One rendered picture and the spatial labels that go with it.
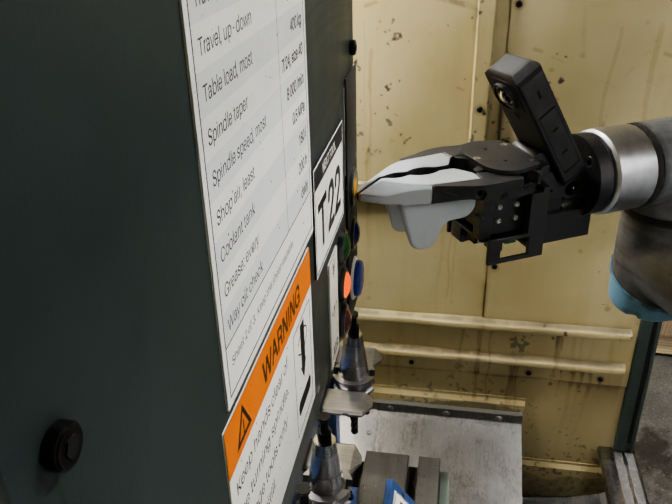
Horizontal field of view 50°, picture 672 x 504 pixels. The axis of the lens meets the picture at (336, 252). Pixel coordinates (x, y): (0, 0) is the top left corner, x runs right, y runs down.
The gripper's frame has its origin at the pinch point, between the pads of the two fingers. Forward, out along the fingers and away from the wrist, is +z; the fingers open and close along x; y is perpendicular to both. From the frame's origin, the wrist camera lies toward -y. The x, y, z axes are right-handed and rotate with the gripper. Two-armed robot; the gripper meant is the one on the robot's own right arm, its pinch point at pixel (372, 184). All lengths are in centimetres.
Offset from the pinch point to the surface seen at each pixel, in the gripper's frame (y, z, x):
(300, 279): -1.9, 10.5, -15.0
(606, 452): 86, -69, 39
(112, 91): -16.6, 19.2, -29.7
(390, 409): 80, -30, 62
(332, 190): -3.1, 5.7, -6.8
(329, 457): 38.3, 0.3, 11.7
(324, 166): -5.6, 6.9, -8.8
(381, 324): 60, -29, 64
